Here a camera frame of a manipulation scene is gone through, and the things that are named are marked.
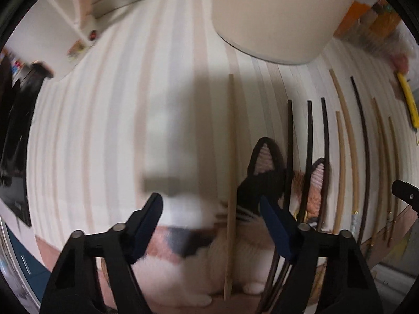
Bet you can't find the yellow utility knife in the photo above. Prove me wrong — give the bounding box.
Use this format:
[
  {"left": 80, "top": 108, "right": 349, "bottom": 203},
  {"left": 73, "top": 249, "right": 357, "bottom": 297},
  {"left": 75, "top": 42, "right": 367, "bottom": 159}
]
[{"left": 396, "top": 72, "right": 419, "bottom": 135}]

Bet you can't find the short light wooden chopstick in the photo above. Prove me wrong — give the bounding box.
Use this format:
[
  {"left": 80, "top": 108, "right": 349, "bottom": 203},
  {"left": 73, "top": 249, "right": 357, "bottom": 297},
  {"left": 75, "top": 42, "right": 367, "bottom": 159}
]
[{"left": 332, "top": 111, "right": 346, "bottom": 235}]

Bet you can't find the beige utensil holder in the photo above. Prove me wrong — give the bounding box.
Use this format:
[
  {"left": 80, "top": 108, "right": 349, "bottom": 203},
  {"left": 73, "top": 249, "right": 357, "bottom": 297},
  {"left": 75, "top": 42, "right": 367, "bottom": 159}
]
[{"left": 212, "top": 0, "right": 354, "bottom": 65}]

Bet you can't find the striped table mat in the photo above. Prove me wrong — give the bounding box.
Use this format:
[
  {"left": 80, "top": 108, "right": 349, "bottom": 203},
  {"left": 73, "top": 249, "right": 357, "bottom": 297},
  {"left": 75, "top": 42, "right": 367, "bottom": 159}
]
[{"left": 27, "top": 0, "right": 418, "bottom": 263}]

